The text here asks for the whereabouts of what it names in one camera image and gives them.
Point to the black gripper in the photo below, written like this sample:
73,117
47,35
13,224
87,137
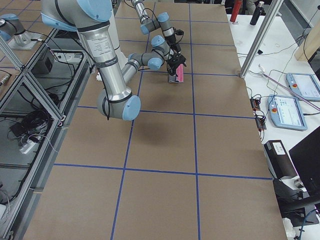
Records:
175,60
170,39

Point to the pink and grey towel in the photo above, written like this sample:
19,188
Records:
178,77

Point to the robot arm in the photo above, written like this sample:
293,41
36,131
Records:
91,20
162,21

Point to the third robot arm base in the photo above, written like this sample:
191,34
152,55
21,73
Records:
13,32

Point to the red bottle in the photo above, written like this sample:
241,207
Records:
235,10

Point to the small orange circuit board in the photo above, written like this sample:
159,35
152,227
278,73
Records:
255,103

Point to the black bottle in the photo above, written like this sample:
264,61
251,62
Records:
257,12

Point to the lower teach pendant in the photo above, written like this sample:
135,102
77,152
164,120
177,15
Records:
286,112

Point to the teach pendant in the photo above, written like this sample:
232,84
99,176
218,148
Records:
304,85
286,112

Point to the upper teach pendant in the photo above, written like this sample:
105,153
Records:
304,85

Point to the black and brown box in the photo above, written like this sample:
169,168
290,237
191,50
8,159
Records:
278,160

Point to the black power box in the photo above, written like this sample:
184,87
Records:
44,64

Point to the wooden board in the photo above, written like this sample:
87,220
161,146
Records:
309,45

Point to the black monitor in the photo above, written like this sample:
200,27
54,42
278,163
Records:
305,156

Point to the white power strip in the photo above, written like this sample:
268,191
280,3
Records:
27,146

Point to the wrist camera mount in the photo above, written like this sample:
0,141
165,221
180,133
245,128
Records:
178,32

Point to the aluminium frame column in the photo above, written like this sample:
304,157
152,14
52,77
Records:
261,34

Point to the aluminium frame rail structure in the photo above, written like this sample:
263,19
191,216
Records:
37,107

